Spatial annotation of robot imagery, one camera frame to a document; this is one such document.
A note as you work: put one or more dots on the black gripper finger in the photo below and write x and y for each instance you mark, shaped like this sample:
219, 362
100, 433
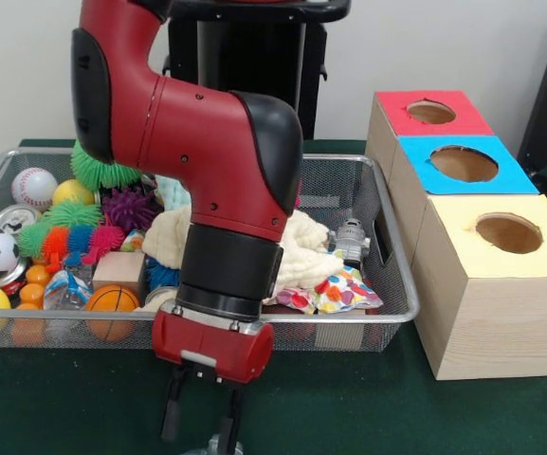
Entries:
230, 417
172, 407

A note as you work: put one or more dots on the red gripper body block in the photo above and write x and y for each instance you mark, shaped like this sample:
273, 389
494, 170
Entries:
211, 346

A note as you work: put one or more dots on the clear packet with blue print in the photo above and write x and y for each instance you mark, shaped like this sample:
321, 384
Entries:
212, 446

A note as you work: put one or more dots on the cream waffle cloth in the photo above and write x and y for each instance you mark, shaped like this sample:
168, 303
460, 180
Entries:
169, 237

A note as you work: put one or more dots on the white cloth with colourful dots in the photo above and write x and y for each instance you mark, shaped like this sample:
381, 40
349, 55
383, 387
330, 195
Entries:
344, 289

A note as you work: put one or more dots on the green spiky rubber ball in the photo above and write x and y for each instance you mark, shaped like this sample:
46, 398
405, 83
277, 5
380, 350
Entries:
93, 173

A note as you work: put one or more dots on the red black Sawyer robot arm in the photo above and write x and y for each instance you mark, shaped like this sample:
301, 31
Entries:
197, 142

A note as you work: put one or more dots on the wooden box with three holes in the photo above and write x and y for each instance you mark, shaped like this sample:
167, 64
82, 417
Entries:
491, 322

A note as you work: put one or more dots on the orange toy basketball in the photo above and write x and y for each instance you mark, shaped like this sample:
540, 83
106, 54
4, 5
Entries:
112, 301

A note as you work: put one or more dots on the light wooden cube block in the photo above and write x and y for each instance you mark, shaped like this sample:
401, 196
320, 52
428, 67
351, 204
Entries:
119, 272

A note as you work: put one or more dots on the purple spiky rubber ball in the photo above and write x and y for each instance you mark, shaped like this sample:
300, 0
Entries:
131, 208

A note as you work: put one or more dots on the rainbow spiky caterpillar toy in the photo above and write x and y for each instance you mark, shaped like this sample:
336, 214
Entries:
71, 227

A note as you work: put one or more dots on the white baseball with red stitches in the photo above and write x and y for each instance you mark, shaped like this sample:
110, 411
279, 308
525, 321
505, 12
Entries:
33, 187

